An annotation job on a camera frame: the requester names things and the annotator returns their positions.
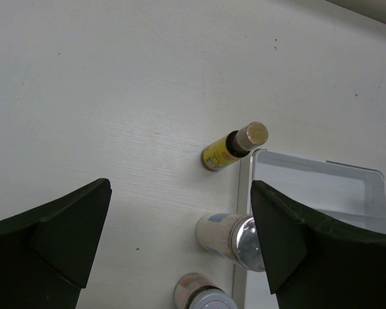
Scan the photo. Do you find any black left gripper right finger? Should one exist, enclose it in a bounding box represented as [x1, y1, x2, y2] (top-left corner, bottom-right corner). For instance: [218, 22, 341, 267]
[250, 180, 386, 308]

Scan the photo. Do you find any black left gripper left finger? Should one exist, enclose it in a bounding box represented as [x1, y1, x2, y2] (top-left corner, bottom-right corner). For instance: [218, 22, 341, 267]
[0, 178, 111, 308]

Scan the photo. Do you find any yellow sauce bottle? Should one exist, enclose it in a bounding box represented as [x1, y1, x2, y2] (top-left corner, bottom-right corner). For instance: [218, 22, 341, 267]
[201, 122, 269, 172]

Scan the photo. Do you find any left tall blue-label shaker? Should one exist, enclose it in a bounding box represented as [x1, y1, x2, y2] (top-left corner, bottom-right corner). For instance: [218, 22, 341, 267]
[195, 213, 265, 272]

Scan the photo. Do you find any white plastic organizer tray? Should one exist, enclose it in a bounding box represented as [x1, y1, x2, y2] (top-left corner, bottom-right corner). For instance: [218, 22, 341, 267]
[232, 149, 386, 308]

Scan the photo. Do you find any left short spice jar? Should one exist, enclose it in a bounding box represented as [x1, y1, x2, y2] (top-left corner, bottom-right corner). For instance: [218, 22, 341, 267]
[174, 273, 238, 309]

